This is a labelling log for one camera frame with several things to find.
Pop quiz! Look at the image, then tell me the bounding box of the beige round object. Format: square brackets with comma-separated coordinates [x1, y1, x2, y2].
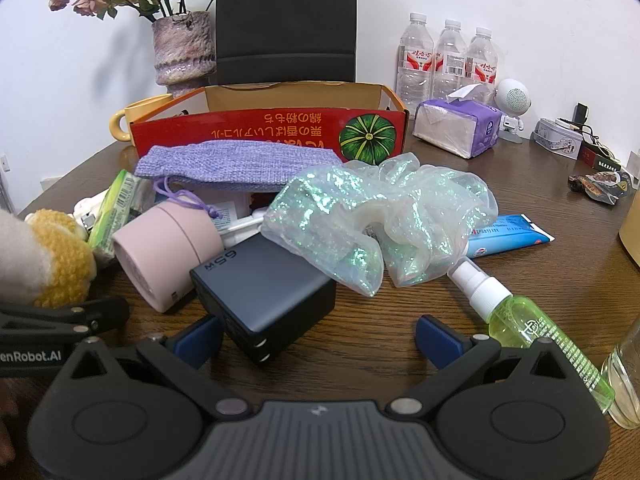
[617, 200, 640, 261]

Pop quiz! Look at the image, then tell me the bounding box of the black paper bag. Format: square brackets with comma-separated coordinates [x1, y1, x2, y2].
[214, 0, 358, 86]

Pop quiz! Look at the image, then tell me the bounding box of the yellow mug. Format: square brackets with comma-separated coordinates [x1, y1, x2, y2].
[110, 94, 173, 142]

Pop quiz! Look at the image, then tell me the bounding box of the shiny snack packet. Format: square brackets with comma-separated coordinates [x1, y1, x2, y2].
[567, 170, 633, 207]

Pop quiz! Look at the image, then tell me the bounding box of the blue cream tube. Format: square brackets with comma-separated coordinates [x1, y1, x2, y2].
[465, 214, 556, 260]

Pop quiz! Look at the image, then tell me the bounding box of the dark blue charger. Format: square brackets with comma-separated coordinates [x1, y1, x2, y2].
[189, 234, 337, 366]

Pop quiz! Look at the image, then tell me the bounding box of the clear water bottle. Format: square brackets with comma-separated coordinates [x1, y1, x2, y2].
[465, 26, 500, 96]
[432, 19, 468, 98]
[396, 12, 435, 108]

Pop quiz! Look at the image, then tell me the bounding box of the purple ceramic vase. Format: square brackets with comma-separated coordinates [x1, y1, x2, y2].
[151, 11, 217, 98]

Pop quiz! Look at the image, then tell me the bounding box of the iridescent plastic bag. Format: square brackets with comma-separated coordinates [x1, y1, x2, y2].
[260, 151, 500, 297]

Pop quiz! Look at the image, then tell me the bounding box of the white robot figurine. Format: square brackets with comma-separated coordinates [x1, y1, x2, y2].
[492, 78, 532, 145]

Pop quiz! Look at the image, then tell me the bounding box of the yellow white plush toy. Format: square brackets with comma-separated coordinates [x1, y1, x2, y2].
[0, 208, 98, 310]

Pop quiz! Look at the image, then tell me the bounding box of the clear glass bottle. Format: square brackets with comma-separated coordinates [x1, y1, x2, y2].
[600, 322, 640, 430]

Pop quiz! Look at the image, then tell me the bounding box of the purple knitted pouch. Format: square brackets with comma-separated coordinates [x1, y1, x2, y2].
[134, 139, 346, 221]

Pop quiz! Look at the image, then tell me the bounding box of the red cardboard box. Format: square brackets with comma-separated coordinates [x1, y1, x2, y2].
[127, 82, 411, 167]

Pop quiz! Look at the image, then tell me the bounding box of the green spray bottle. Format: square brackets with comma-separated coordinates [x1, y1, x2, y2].
[447, 260, 616, 415]

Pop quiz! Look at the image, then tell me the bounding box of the green packet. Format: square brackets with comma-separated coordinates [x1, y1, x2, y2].
[87, 169, 146, 256]

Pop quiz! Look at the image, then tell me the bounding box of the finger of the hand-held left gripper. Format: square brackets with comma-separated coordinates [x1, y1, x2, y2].
[0, 297, 130, 345]

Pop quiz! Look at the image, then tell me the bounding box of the small red box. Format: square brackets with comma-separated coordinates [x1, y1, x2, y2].
[577, 141, 623, 173]

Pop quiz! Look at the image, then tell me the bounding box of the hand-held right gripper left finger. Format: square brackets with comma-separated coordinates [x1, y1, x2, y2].
[59, 316, 252, 419]

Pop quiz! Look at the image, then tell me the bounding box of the pink cylindrical jar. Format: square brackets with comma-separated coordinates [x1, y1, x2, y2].
[111, 201, 226, 313]

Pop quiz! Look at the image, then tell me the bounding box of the white tin box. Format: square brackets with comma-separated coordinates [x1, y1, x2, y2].
[532, 117, 588, 162]

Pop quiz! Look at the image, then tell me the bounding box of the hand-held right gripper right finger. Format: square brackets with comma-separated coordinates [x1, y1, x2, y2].
[384, 314, 573, 418]

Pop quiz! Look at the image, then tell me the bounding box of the purple tissue pack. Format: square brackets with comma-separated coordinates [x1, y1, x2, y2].
[412, 84, 503, 160]

